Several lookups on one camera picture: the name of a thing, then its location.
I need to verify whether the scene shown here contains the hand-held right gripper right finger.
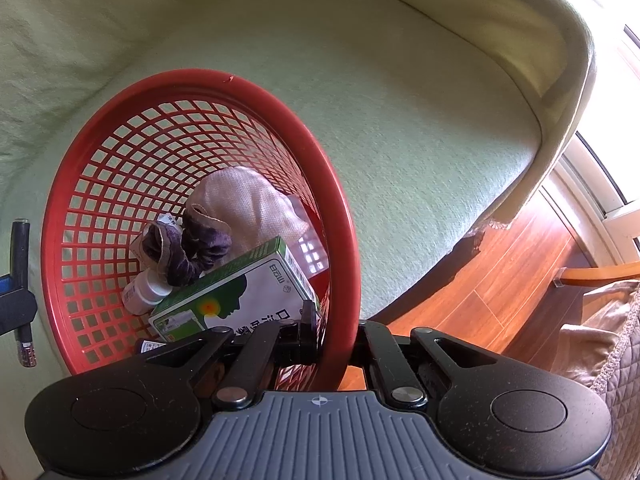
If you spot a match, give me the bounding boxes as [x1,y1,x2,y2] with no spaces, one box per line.
[350,320,506,409]

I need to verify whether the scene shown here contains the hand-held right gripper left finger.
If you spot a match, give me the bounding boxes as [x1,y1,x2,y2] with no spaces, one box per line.
[135,299,322,411]

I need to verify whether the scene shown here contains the black pen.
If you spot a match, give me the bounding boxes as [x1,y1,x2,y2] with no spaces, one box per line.
[12,218,39,368]

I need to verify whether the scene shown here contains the green and white medicine box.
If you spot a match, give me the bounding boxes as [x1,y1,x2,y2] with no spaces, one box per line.
[148,236,321,343]

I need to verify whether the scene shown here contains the red plastic mesh basket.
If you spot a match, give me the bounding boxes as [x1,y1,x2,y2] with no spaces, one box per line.
[41,69,362,392]

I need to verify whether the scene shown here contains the small white bottle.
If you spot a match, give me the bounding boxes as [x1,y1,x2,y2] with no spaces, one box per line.
[121,269,171,317]

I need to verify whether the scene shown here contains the dark brown sock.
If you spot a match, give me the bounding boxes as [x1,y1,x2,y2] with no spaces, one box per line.
[140,202,233,287]

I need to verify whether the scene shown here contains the white cloth pouch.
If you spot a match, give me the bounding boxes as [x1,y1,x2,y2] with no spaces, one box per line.
[189,166,311,256]

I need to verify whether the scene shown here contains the wooden chair armrest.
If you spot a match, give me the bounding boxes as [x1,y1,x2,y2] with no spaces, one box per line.
[554,262,640,288]

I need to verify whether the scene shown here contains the light green sofa cover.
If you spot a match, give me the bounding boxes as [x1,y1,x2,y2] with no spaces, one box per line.
[0,0,598,461]

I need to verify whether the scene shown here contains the white window frame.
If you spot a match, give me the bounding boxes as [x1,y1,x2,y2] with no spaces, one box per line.
[540,130,640,268]

